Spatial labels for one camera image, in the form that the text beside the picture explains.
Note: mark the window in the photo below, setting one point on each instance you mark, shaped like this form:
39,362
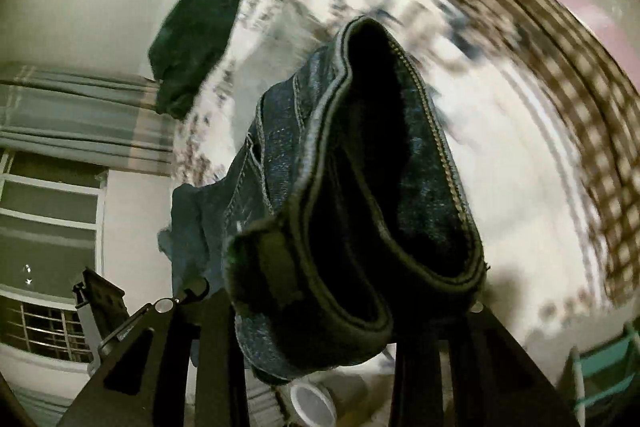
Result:
45,217

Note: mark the white trash bin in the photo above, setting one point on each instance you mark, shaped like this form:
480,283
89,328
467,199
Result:
312,402

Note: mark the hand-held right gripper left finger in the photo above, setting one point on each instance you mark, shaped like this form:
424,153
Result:
215,332

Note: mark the bed with floral sheet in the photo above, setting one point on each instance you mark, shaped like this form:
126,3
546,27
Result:
500,182

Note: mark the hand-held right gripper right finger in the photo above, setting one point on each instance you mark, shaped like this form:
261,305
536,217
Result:
415,367

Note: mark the dark green blanket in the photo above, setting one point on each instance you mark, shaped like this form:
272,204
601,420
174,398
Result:
195,42

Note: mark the teal metal rack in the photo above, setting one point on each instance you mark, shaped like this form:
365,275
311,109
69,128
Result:
602,369

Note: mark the blue denim pants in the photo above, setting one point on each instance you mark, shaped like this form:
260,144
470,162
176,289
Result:
300,157

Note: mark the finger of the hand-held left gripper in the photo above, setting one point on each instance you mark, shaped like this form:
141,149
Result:
102,307

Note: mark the grey striped curtain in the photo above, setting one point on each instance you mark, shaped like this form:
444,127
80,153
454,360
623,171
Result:
75,122

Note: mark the teal folded garment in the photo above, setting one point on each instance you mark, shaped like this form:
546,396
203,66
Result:
192,232

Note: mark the brown checkered sheet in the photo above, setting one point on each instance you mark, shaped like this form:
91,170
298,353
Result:
575,72

